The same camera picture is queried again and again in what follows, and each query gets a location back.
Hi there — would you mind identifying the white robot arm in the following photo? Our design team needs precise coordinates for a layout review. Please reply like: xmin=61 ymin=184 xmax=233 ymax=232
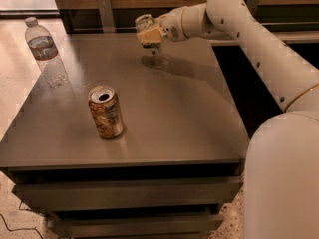
xmin=135 ymin=0 xmax=319 ymax=239

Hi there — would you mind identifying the left metal bracket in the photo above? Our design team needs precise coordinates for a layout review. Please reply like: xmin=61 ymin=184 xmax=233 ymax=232
xmin=97 ymin=0 xmax=115 ymax=33

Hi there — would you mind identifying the thin black floor cable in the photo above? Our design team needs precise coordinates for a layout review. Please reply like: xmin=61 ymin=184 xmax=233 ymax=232
xmin=0 ymin=201 xmax=45 ymax=239

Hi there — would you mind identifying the clear plastic water bottle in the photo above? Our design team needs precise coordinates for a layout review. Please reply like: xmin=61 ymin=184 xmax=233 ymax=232
xmin=25 ymin=17 xmax=69 ymax=89

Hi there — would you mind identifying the orange gold soda can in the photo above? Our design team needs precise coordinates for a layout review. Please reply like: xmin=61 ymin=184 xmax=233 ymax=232
xmin=88 ymin=85 xmax=124 ymax=139

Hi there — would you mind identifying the upper grey drawer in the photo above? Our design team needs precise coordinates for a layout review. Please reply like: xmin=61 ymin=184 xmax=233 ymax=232
xmin=14 ymin=176 xmax=242 ymax=212

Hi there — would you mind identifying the lower grey drawer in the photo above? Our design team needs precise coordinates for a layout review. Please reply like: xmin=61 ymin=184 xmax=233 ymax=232
xmin=52 ymin=215 xmax=223 ymax=238

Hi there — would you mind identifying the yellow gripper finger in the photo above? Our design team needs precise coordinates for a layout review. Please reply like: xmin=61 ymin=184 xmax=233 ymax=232
xmin=137 ymin=25 xmax=165 ymax=44

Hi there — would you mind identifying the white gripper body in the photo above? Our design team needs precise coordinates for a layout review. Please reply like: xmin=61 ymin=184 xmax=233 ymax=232
xmin=157 ymin=7 xmax=186 ymax=42

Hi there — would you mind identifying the grey drawer cabinet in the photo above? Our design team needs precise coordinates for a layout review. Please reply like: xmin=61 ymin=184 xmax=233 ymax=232
xmin=0 ymin=34 xmax=248 ymax=239

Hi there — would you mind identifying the white green 7up can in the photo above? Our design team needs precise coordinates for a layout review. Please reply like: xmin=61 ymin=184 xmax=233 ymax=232
xmin=135 ymin=14 xmax=161 ymax=57

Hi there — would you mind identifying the grey drawer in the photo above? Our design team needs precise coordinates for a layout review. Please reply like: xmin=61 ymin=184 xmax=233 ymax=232
xmin=14 ymin=176 xmax=242 ymax=212
xmin=52 ymin=215 xmax=223 ymax=238

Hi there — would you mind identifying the metal bracket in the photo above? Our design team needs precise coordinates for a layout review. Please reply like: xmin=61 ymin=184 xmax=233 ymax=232
xmin=246 ymin=0 xmax=260 ymax=15
xmin=97 ymin=0 xmax=115 ymax=33

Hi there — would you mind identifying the right metal bracket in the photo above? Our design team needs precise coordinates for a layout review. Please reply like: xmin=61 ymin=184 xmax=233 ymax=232
xmin=246 ymin=0 xmax=260 ymax=15

